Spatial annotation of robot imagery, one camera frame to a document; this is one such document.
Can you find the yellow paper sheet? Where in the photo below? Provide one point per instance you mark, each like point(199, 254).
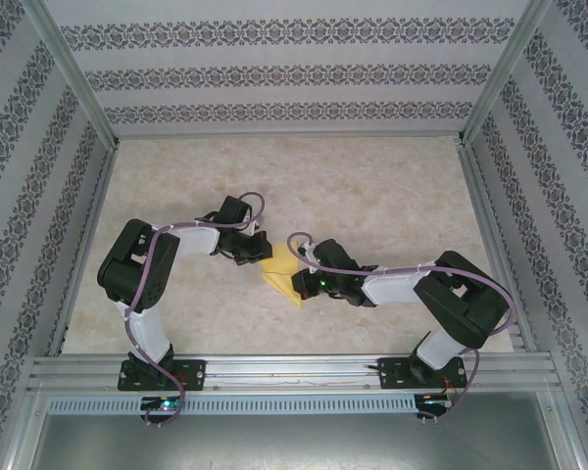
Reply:
point(279, 259)

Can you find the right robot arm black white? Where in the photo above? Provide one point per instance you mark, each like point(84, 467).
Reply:
point(470, 303)

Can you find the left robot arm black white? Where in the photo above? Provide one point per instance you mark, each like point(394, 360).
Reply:
point(127, 274)

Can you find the grey metal sheet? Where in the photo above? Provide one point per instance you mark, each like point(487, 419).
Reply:
point(294, 440)

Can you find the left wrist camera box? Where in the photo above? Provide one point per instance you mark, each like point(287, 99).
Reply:
point(259, 224)

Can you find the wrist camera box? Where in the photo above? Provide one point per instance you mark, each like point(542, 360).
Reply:
point(259, 224)
point(308, 257)

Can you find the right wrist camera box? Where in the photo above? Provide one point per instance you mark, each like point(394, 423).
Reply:
point(308, 257)

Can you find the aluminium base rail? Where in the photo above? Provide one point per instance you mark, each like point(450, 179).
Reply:
point(294, 367)

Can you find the aluminium back rail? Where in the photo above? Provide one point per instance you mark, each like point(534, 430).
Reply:
point(289, 134)

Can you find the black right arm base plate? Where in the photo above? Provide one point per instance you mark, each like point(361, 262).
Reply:
point(397, 374)

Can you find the aluminium side rail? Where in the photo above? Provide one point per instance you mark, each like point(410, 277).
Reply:
point(85, 245)
point(495, 245)

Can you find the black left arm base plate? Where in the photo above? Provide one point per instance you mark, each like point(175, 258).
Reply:
point(196, 374)

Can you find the aluminium frame post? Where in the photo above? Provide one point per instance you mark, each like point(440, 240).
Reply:
point(73, 73)
point(507, 68)

